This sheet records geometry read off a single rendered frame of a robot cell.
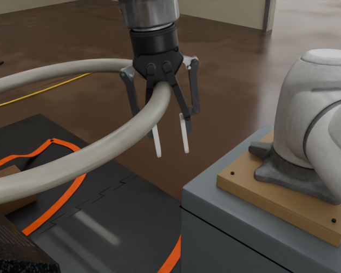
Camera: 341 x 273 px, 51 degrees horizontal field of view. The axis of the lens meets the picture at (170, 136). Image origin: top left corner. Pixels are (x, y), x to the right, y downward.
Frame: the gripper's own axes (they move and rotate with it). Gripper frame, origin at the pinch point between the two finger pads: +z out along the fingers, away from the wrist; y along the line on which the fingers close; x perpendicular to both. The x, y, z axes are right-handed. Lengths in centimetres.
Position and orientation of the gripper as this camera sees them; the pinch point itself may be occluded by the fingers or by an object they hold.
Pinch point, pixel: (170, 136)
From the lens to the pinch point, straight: 66.7
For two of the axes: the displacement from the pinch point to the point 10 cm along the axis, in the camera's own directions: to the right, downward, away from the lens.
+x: 0.5, 4.8, -8.7
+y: -9.9, 1.5, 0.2
